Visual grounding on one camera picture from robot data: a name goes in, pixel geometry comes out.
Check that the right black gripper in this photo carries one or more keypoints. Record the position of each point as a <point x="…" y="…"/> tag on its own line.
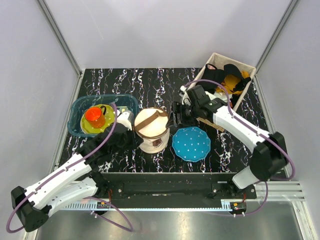
<point x="179" y="107"/>

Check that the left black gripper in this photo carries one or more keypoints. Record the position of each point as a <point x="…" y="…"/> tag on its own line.
<point x="136" y="141"/>

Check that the cream round laundry bag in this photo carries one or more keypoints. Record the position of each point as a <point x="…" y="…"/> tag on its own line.
<point x="150" y="125"/>

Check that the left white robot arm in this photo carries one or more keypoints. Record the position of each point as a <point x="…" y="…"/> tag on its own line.
<point x="78" y="178"/>

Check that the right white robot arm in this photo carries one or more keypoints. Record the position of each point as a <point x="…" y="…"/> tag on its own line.
<point x="269" y="154"/>

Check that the yellow-green plate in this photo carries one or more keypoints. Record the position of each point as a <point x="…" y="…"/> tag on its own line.
<point x="109" y="119"/>

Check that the blue polka dot plate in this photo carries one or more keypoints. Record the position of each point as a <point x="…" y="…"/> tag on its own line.
<point x="191" y="144"/>

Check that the orange mug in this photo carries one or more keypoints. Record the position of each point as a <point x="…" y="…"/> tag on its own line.
<point x="96" y="116"/>

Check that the teal plastic tub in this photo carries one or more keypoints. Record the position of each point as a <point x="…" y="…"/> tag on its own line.
<point x="124" y="102"/>

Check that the black garment in basket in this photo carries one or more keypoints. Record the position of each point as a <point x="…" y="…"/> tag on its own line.
<point x="211" y="72"/>

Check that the wicker basket with liner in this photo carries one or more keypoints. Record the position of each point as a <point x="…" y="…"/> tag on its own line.
<point x="215" y="90"/>

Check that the mustard yellow garment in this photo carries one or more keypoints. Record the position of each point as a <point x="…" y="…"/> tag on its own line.
<point x="234" y="84"/>

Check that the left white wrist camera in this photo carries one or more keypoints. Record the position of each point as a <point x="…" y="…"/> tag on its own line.
<point x="126" y="118"/>

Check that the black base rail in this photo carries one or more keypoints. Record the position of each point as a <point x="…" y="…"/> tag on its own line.
<point x="174" y="190"/>

